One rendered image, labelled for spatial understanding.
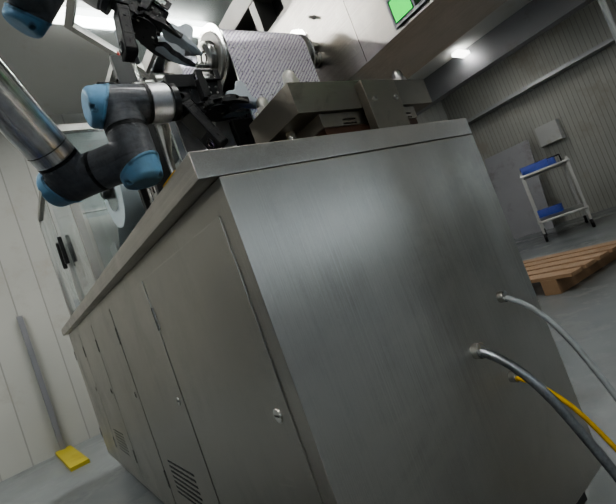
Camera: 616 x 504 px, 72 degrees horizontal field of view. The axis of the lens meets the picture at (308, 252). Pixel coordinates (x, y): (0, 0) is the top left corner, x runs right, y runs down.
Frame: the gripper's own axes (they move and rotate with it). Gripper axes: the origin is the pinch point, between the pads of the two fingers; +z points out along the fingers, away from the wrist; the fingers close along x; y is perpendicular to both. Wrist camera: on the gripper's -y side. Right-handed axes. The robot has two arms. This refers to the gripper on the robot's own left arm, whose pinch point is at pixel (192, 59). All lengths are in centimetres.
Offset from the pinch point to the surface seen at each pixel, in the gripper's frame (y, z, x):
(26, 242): 37, -52, 368
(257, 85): -1.1, 14.6, -5.7
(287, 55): 12.5, 18.7, -5.7
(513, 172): 456, 560, 305
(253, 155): -36.8, 12.3, -31.4
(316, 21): 31.6, 23.5, -4.1
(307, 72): 11.8, 25.0, -5.7
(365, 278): -46, 36, -31
